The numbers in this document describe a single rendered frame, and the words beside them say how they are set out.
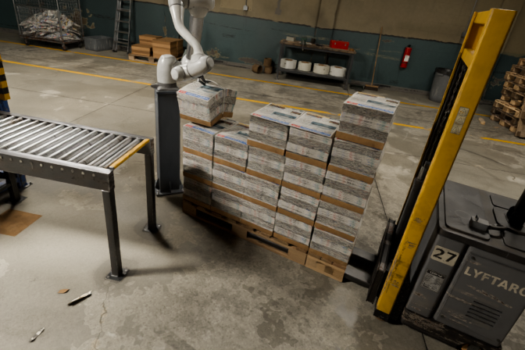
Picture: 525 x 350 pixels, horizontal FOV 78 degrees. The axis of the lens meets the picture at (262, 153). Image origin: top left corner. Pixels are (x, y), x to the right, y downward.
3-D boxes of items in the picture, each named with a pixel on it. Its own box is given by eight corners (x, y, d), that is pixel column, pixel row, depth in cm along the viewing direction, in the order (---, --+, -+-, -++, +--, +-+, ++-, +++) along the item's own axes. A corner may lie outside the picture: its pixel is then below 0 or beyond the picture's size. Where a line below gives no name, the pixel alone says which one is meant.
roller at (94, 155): (125, 141, 230) (125, 135, 228) (81, 172, 188) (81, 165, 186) (119, 140, 230) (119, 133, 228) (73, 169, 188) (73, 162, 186)
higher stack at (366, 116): (319, 237, 275) (355, 90, 219) (353, 251, 264) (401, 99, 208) (303, 266, 243) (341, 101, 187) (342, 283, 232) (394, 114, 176)
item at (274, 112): (271, 103, 248) (271, 101, 247) (305, 112, 238) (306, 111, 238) (248, 115, 217) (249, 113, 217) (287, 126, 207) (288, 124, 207)
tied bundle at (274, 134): (268, 130, 260) (272, 102, 250) (302, 139, 250) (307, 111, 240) (246, 144, 229) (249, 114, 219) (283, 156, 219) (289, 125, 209)
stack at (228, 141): (207, 192, 317) (211, 112, 281) (319, 237, 275) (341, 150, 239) (181, 212, 285) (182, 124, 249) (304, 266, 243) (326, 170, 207)
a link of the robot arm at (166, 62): (155, 79, 275) (155, 52, 265) (177, 79, 282) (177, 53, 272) (158, 83, 262) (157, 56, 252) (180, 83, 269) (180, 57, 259)
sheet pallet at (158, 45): (186, 61, 871) (187, 39, 846) (173, 66, 797) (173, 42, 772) (144, 55, 883) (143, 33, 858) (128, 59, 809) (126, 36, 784)
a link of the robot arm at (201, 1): (177, 72, 282) (201, 73, 290) (180, 83, 272) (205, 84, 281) (184, -18, 226) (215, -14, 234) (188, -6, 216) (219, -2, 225)
